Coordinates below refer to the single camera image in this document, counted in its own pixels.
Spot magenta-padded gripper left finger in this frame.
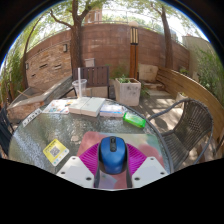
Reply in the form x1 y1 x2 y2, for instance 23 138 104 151
55 142 101 189

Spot white flat box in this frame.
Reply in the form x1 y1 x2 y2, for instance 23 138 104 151
68 96 106 118

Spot wooden lamp post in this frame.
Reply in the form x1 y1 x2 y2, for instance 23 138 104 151
128 21 140 81

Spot slim tree trunk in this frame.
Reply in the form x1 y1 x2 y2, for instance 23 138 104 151
159 3 175 70

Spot dark slatted wooden chair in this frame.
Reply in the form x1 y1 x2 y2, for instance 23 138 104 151
68 65 111 99

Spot brown wicker chair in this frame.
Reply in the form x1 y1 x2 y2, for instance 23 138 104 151
146 97 215 172

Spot blue and white packet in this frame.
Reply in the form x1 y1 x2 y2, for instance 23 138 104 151
99 103 128 119

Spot raised stone bed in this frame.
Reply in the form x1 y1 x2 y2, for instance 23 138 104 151
6 75 76 123

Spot white wall box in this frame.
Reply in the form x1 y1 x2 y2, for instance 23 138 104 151
84 57 96 69

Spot concrete planter with plants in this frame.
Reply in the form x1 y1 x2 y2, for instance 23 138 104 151
114 74 142 107

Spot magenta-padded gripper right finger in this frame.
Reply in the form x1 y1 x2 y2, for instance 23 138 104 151
125 142 169 189

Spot large forked tree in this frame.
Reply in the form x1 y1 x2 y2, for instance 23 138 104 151
49 0 102 81

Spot green packet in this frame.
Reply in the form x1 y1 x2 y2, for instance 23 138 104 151
122 111 147 129

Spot printed picture sheet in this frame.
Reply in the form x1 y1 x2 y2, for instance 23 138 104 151
42 98 78 115

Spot blue and black computer mouse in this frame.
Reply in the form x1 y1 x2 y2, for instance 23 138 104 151
98 135 128 175

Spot wooden slatted fence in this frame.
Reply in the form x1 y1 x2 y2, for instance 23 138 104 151
155 66 224 141

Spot yellow code card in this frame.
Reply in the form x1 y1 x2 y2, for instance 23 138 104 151
42 138 70 167

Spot clear plastic cup with straw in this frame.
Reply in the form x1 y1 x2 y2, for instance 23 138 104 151
72 67 88 100

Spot pink pastel patterned mouse pad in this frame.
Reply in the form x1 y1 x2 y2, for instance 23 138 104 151
76 130 165 190

